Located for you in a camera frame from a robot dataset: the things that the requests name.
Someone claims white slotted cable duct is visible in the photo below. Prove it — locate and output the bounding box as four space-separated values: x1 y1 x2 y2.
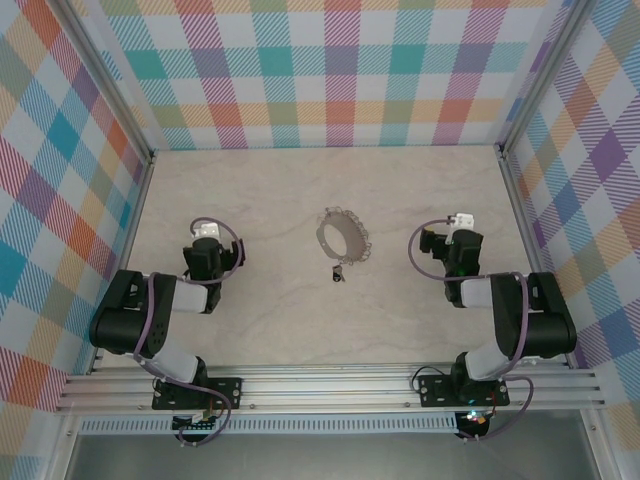
79 413 459 435

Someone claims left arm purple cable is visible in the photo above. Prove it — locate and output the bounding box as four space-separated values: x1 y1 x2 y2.
133 216 247 447

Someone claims aluminium frame post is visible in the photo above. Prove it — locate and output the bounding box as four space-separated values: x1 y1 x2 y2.
47 0 156 164
497 0 599 156

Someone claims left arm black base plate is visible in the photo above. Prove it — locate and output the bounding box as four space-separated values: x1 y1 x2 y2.
152 377 244 411

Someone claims aluminium frame leg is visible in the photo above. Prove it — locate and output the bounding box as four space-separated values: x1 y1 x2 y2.
47 412 84 480
582 407 619 480

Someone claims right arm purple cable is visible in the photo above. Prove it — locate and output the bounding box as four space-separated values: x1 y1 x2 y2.
408 218 536 444

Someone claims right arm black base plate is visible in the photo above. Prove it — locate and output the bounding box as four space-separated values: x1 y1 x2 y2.
417 374 510 409

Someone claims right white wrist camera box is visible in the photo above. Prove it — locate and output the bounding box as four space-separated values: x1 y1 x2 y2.
444 213 475 246

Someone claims long aluminium mounting rail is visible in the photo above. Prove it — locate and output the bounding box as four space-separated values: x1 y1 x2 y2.
54 363 609 414

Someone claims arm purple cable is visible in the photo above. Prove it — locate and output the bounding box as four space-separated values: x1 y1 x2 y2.
408 218 536 444
133 216 247 447

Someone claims large metal keyring band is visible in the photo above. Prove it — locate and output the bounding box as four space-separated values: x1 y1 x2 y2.
315 206 374 269

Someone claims grey metal panel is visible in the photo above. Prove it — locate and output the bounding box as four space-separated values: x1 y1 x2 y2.
64 432 601 480

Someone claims aluminium side rail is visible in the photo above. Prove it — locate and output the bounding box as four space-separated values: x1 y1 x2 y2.
84 152 157 376
497 147 574 369

